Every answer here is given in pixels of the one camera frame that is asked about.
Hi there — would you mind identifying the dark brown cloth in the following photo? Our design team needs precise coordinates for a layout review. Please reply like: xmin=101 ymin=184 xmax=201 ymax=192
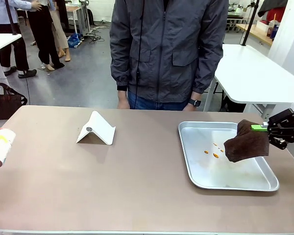
xmin=223 ymin=119 xmax=270 ymax=163

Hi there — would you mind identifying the lint roller with pink handle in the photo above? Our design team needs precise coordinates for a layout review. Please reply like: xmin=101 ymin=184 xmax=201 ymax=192
xmin=0 ymin=127 xmax=17 ymax=170

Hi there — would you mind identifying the person's left forearm grey sleeve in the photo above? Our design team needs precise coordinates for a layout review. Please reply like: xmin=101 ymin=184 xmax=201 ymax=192
xmin=192 ymin=46 xmax=223 ymax=95

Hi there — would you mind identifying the person's right forearm grey sleeve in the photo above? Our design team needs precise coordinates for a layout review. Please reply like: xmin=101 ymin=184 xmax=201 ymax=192
xmin=110 ymin=48 xmax=131 ymax=92

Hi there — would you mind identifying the person's left hand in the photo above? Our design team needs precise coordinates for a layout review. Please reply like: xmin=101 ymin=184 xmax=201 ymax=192
xmin=182 ymin=103 xmax=199 ymax=112

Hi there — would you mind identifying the person's right hand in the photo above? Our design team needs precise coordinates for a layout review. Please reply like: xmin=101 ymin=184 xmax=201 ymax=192
xmin=117 ymin=90 xmax=131 ymax=110

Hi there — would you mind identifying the silver metal tray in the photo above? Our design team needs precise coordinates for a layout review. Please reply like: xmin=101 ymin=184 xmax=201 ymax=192
xmin=178 ymin=121 xmax=280 ymax=192

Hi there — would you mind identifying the wooden workbench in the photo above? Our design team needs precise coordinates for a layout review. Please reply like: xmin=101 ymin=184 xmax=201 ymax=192
xmin=235 ymin=23 xmax=274 ymax=47

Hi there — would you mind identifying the white box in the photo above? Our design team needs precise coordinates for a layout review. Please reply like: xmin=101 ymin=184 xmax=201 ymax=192
xmin=256 ymin=19 xmax=270 ymax=32

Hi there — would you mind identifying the black stand pole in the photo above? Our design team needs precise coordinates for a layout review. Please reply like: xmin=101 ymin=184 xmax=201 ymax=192
xmin=240 ymin=0 xmax=260 ymax=47

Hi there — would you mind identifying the dark red hanging garment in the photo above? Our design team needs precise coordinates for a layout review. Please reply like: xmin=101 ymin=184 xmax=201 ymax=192
xmin=257 ymin=0 xmax=289 ymax=18

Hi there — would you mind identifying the person in grey jacket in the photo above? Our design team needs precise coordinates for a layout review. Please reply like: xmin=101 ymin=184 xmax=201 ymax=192
xmin=109 ymin=0 xmax=229 ymax=111

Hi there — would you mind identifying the white folded roller stand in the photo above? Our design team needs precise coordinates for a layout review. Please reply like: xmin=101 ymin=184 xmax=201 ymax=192
xmin=75 ymin=110 xmax=116 ymax=145

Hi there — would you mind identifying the blue plastic bag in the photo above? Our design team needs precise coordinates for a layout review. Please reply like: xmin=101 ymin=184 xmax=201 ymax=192
xmin=68 ymin=33 xmax=83 ymax=48

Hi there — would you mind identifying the wooden desk with metal legs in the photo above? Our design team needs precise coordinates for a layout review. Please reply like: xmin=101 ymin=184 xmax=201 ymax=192
xmin=65 ymin=6 xmax=91 ymax=35

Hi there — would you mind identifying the bystander in beige trousers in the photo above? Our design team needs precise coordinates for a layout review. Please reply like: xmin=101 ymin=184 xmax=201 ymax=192
xmin=49 ymin=0 xmax=72 ymax=62

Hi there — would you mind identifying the bystander in black clothes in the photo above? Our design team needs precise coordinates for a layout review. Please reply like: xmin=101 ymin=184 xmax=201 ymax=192
xmin=26 ymin=0 xmax=66 ymax=71

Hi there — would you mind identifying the dark brown handbag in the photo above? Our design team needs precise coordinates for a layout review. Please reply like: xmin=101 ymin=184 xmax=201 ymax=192
xmin=0 ymin=82 xmax=28 ymax=120

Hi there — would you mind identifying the bystander in blue shirt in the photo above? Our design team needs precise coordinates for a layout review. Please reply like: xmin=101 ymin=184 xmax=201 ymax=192
xmin=0 ymin=0 xmax=43 ymax=79

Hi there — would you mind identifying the black thin pole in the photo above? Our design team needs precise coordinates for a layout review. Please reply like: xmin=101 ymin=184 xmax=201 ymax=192
xmin=4 ymin=0 xmax=19 ymax=36

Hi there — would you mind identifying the small white table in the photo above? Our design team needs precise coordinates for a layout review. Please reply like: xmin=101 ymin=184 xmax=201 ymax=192
xmin=0 ymin=33 xmax=23 ymax=86

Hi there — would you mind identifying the thin black cord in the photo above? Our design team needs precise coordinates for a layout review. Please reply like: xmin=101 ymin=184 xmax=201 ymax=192
xmin=136 ymin=0 xmax=145 ymax=110

